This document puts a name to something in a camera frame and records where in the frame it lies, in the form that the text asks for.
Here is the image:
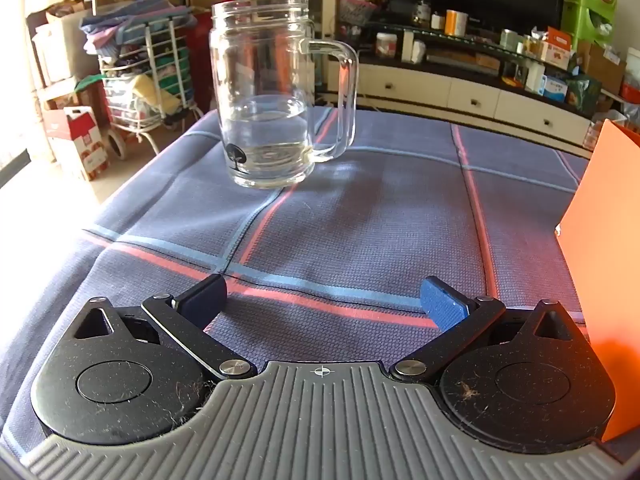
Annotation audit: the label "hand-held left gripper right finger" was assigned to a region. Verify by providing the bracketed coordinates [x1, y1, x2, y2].
[390, 276, 588, 384]

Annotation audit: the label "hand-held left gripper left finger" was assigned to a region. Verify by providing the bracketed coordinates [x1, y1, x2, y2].
[67, 274, 257, 381]

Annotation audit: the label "orange cardboard box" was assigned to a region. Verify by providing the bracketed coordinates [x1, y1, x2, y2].
[555, 119, 640, 443]

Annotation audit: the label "plaid blue blanket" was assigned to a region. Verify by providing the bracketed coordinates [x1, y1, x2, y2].
[0, 106, 640, 463]

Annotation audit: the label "red and white cardboard box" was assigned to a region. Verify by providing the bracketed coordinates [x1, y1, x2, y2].
[42, 106, 112, 182]

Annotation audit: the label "clear glass jar mug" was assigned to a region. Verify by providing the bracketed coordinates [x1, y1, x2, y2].
[209, 0, 360, 191]

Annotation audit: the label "white drawer television cabinet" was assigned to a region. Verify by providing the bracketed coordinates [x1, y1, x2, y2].
[325, 20, 603, 157]

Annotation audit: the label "blue and white carton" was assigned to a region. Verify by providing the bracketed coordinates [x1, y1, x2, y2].
[542, 76, 569, 102]

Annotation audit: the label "green packet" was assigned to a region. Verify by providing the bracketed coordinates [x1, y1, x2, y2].
[566, 74, 602, 117]

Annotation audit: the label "orange and white carton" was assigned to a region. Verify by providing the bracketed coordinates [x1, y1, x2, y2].
[544, 27, 574, 70]

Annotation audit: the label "orange and white bottle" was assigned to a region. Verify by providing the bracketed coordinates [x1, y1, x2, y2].
[445, 9, 469, 37]

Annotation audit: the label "brown cardboard box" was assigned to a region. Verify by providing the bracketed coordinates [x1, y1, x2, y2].
[27, 0, 101, 87]

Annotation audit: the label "pink woven basket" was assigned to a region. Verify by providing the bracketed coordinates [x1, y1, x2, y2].
[338, 0, 379, 26]

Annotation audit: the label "green plastic stacking bins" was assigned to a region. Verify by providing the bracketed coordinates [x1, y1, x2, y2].
[561, 0, 621, 50]

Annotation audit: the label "wire shopping trolley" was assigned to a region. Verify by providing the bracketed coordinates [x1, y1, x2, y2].
[81, 0, 202, 161]

